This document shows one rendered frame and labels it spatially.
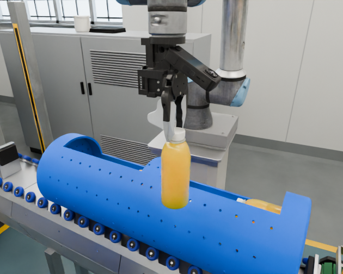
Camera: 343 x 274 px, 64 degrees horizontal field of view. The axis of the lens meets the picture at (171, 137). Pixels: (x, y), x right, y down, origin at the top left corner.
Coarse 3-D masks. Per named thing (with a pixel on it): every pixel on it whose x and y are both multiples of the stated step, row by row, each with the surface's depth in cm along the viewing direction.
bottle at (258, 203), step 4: (244, 200) 89; (248, 200) 88; (252, 200) 87; (256, 200) 87; (260, 200) 87; (248, 204) 86; (252, 204) 86; (256, 204) 85; (260, 204) 85; (264, 204) 85; (268, 204) 85; (272, 204) 85; (260, 208) 84; (264, 208) 84; (268, 208) 84; (272, 208) 83; (276, 208) 83; (280, 208) 83; (276, 212) 82
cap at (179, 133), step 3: (174, 129) 61; (177, 129) 61; (180, 129) 61; (183, 129) 61; (174, 132) 59; (177, 132) 59; (180, 132) 59; (183, 132) 59; (174, 135) 59; (177, 135) 59; (180, 135) 59; (183, 135) 60; (174, 138) 59; (177, 138) 59; (180, 138) 59; (183, 138) 60
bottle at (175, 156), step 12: (168, 144) 60; (180, 144) 60; (168, 156) 60; (180, 156) 60; (168, 168) 61; (180, 168) 60; (168, 180) 62; (180, 180) 62; (168, 192) 63; (180, 192) 63; (168, 204) 64; (180, 204) 64
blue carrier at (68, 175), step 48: (96, 144) 115; (48, 192) 98; (96, 192) 86; (144, 192) 80; (192, 192) 76; (288, 192) 75; (144, 240) 83; (192, 240) 72; (240, 240) 67; (288, 240) 63
